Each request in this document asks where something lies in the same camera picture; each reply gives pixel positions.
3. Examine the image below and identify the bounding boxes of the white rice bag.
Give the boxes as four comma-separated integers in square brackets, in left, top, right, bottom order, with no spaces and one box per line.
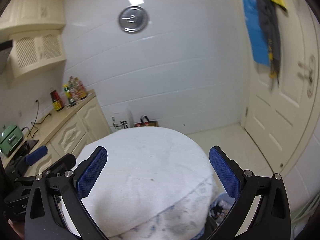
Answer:
[110,109,134,133]

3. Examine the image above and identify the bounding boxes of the dark soy sauce bottle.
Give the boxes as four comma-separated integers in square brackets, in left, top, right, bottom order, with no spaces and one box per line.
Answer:
[50,88,64,112]

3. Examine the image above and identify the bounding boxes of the cream panelled door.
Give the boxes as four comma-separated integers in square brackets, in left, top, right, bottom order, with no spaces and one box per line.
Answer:
[245,0,319,173]

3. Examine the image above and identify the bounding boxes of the blue hanging cloth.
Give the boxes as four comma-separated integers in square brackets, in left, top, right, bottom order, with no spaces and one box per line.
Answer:
[242,0,270,67]

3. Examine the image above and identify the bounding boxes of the clear seasoning bottle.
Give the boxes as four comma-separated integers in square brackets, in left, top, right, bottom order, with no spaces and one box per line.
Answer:
[68,76,80,102]

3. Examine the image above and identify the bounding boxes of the black power cable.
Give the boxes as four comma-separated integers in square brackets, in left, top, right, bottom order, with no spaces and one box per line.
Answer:
[21,100,53,138]

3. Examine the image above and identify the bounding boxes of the cream lower kitchen cabinets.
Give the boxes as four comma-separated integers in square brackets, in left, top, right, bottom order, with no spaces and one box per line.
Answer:
[25,90,111,177]

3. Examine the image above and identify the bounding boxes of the green kitchen appliance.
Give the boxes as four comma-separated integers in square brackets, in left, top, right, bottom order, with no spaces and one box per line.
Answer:
[1,124,23,157]

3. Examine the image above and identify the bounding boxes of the black stove top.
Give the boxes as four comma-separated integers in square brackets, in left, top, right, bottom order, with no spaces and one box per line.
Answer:
[3,140,39,168]

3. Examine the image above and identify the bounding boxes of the cream upper wall cabinet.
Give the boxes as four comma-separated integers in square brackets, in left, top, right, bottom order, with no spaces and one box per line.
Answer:
[1,0,66,87]

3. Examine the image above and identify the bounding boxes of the round silver wall vent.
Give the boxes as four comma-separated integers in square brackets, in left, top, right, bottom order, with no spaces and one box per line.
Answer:
[118,5,149,34]

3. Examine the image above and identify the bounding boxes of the red and black shopping bag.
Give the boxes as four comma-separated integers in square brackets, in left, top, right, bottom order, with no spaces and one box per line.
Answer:
[135,115,159,127]

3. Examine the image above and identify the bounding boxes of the cooking oil bottle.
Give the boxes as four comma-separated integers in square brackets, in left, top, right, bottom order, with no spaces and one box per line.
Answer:
[74,77,87,100]

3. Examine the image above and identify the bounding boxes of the white towel table cover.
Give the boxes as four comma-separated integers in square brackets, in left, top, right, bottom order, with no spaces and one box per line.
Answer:
[76,127,217,239]

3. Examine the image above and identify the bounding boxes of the green yellow bottle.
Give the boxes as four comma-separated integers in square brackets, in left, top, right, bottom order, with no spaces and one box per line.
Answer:
[63,84,76,107]

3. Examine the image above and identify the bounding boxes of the light blue trash bin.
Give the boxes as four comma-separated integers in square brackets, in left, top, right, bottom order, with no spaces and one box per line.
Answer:
[209,192,235,225]

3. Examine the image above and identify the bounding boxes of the dark grey hanging apron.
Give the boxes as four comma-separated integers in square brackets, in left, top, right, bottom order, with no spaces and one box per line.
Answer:
[256,0,287,81]

